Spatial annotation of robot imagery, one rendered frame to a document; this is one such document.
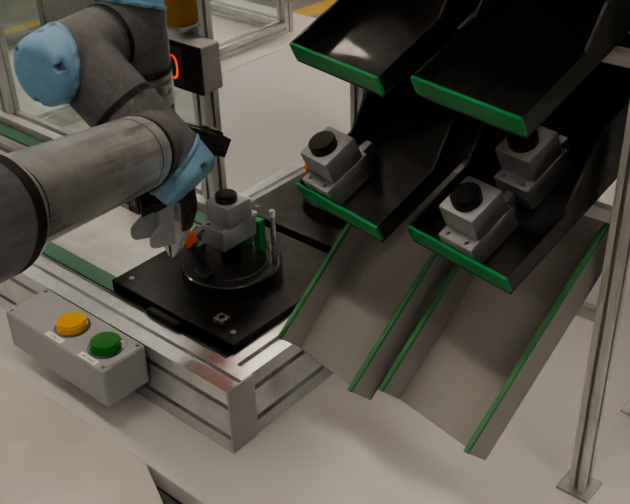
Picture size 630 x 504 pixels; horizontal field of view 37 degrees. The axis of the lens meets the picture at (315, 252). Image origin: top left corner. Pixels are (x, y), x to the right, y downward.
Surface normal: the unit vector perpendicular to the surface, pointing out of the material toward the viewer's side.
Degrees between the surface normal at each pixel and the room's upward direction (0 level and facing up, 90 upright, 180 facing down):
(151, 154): 77
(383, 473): 0
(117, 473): 0
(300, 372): 90
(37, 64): 90
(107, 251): 0
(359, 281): 45
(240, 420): 90
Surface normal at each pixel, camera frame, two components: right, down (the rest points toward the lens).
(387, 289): -0.57, -0.34
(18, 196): 0.87, -0.36
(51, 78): -0.48, 0.48
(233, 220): 0.76, 0.33
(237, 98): -0.03, -0.84
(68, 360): -0.65, 0.42
